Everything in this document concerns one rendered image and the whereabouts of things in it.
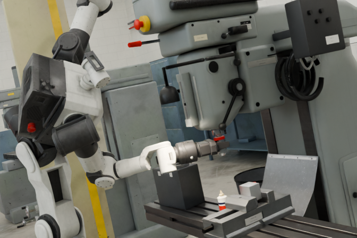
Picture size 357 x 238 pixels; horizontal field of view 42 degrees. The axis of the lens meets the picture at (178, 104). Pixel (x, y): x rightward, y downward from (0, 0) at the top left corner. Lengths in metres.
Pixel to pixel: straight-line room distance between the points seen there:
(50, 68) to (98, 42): 9.68
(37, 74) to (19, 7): 1.71
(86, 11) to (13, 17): 1.42
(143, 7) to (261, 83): 0.55
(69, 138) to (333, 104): 1.10
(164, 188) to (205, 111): 0.62
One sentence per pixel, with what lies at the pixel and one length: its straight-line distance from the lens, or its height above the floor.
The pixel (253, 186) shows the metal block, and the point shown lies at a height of 1.08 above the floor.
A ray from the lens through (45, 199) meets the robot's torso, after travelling 2.08.
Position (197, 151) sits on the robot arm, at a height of 1.24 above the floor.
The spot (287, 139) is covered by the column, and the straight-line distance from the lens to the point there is 2.15.
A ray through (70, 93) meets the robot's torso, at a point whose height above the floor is 1.56.
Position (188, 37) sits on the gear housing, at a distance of 1.72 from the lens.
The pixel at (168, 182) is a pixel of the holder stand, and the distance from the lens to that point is 2.23.
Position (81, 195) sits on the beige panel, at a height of 0.85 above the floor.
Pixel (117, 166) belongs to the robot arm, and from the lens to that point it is 1.90.
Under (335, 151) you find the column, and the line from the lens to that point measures 2.06.
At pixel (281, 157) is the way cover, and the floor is 1.08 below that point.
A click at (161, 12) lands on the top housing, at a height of 1.78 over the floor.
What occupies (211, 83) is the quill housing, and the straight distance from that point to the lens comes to 1.77.
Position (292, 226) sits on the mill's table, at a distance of 1.75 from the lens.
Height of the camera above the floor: 1.53
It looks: 3 degrees down
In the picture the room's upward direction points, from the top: 12 degrees counter-clockwise
